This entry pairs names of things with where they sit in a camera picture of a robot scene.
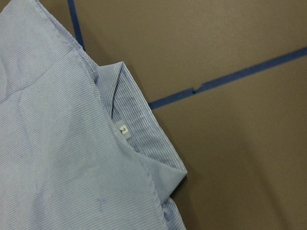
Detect light blue striped shirt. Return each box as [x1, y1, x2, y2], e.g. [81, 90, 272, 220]
[0, 0, 187, 230]

